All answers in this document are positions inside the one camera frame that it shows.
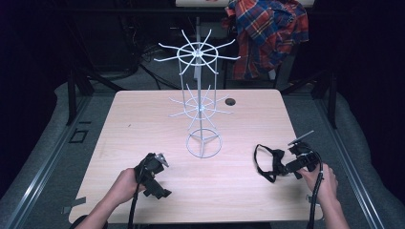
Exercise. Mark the black tape strip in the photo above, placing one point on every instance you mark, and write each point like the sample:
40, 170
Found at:
85, 122

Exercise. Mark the aluminium floor rail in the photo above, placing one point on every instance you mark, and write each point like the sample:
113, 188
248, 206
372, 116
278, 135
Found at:
44, 165
350, 165

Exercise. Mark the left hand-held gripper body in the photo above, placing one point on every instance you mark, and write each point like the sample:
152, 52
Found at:
152, 166

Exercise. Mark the grey metal pole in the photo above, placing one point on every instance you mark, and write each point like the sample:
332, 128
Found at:
197, 31

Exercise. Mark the red blue plaid shirt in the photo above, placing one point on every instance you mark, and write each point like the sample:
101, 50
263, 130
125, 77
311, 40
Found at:
267, 28

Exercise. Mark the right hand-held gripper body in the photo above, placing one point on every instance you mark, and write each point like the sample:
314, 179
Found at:
305, 154

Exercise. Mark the person's left hand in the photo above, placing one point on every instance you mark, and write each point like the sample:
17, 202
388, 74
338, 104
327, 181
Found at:
125, 186

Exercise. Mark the person's right hand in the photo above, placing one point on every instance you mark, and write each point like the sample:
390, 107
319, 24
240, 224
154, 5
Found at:
326, 184

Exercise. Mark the black metal stand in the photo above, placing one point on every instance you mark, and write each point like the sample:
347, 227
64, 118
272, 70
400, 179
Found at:
72, 95
331, 98

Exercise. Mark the black tape square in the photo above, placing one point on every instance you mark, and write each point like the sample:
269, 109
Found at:
78, 136

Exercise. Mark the grey tape strip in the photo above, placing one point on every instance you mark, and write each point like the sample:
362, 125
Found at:
74, 203

